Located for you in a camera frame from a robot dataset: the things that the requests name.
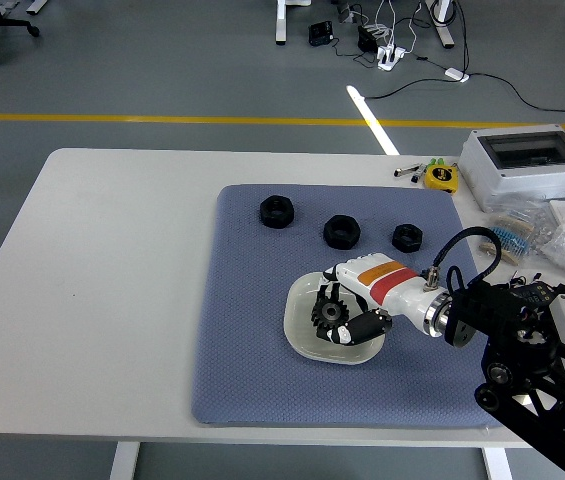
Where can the white desk leg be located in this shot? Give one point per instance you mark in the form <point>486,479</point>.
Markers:
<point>282,22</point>
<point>443,30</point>

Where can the yellow tape measure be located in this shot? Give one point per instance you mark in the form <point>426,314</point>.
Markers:
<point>441,177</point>

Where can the grey electrical enclosure box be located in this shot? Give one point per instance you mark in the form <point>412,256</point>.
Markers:
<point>522,180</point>

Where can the black gear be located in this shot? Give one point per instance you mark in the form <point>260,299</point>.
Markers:
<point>332,313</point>

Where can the black box device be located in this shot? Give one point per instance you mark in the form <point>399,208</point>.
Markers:
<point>320,33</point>

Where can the white floor adapter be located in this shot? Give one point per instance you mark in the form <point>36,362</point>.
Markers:
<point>456,74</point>

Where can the large black hex nut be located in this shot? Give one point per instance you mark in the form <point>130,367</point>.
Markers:
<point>332,239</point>
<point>267,217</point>

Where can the white square dish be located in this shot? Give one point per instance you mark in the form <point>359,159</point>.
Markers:
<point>297,322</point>

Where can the blue-grey quilted mat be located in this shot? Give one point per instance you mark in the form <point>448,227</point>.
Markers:
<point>242,320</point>

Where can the small black hex nut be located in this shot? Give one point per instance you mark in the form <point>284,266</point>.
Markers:
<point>399,244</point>

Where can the bag of blue resistors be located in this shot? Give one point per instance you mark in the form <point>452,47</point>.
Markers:
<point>514,235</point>

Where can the black power adapter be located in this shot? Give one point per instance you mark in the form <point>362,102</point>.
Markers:
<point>367,39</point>

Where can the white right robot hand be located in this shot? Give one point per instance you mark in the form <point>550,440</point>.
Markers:
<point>392,287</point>

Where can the white table leg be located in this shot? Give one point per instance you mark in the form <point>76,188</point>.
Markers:
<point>124,462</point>
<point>497,465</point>

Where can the white power strip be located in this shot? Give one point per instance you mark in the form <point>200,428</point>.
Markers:
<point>391,56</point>

